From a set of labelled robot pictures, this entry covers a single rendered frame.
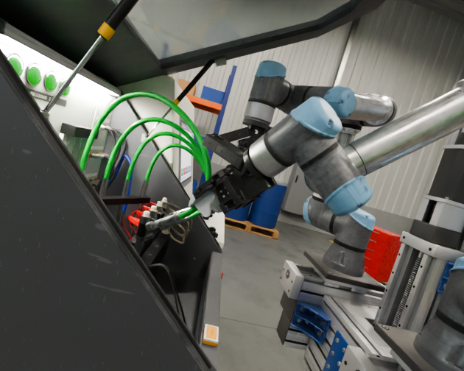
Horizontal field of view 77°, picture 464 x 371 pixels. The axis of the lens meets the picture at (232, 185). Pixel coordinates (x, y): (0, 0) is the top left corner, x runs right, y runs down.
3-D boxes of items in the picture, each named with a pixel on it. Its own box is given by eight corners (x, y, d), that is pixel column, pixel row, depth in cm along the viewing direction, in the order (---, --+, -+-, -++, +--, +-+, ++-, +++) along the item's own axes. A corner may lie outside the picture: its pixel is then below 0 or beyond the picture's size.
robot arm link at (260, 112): (248, 99, 72) (246, 104, 80) (243, 117, 73) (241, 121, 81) (277, 107, 72) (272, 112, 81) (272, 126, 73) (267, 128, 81)
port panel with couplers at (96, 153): (85, 199, 97) (106, 109, 94) (74, 197, 97) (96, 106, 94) (101, 194, 110) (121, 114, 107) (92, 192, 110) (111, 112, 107)
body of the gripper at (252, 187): (221, 216, 58) (264, 188, 51) (201, 179, 60) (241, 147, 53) (242, 208, 64) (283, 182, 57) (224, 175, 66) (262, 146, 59)
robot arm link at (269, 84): (295, 71, 76) (276, 57, 69) (283, 112, 77) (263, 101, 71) (272, 71, 81) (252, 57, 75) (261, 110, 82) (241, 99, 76)
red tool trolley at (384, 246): (331, 268, 474) (348, 218, 465) (348, 269, 499) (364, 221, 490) (370, 291, 416) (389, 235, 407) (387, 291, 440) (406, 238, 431)
